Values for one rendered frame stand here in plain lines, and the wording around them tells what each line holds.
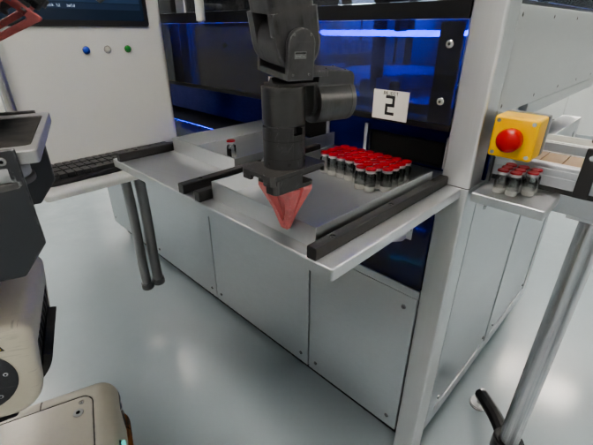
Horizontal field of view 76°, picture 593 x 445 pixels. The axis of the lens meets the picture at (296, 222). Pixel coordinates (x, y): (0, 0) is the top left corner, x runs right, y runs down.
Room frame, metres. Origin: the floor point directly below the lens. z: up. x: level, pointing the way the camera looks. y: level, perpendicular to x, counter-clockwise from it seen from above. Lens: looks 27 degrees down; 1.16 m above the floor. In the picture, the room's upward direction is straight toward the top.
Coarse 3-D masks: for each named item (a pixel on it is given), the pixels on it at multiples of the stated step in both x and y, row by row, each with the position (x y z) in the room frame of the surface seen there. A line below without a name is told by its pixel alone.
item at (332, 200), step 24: (216, 192) 0.65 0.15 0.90; (240, 192) 0.60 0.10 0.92; (312, 192) 0.68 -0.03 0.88; (336, 192) 0.68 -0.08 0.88; (360, 192) 0.68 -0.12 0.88; (384, 192) 0.68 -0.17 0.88; (264, 216) 0.55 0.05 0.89; (312, 216) 0.58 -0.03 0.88; (336, 216) 0.51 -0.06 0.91; (360, 216) 0.55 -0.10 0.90; (312, 240) 0.48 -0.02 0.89
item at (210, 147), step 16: (224, 128) 1.09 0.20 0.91; (240, 128) 1.13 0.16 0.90; (256, 128) 1.17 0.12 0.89; (176, 144) 0.96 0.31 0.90; (192, 144) 0.91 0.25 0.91; (208, 144) 1.03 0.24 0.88; (224, 144) 1.03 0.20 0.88; (240, 144) 1.03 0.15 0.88; (256, 144) 1.03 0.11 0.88; (320, 144) 1.00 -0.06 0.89; (208, 160) 0.86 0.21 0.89; (224, 160) 0.82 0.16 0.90; (240, 160) 0.81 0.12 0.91; (256, 160) 0.84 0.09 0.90
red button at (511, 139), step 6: (504, 132) 0.64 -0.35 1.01; (510, 132) 0.63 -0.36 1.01; (516, 132) 0.63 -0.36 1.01; (498, 138) 0.64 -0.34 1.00; (504, 138) 0.64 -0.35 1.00; (510, 138) 0.63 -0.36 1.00; (516, 138) 0.62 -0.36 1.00; (522, 138) 0.63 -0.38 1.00; (498, 144) 0.64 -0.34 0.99; (504, 144) 0.63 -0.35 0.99; (510, 144) 0.63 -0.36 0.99; (516, 144) 0.62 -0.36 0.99; (504, 150) 0.63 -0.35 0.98; (510, 150) 0.63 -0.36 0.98
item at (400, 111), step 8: (376, 96) 0.86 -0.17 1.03; (384, 96) 0.84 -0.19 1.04; (400, 96) 0.82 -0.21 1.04; (408, 96) 0.80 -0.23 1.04; (376, 104) 0.85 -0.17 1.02; (384, 104) 0.84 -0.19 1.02; (400, 104) 0.81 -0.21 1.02; (408, 104) 0.80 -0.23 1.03; (376, 112) 0.85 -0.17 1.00; (384, 112) 0.84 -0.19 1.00; (392, 112) 0.83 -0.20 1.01; (400, 112) 0.81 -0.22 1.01; (400, 120) 0.81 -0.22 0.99
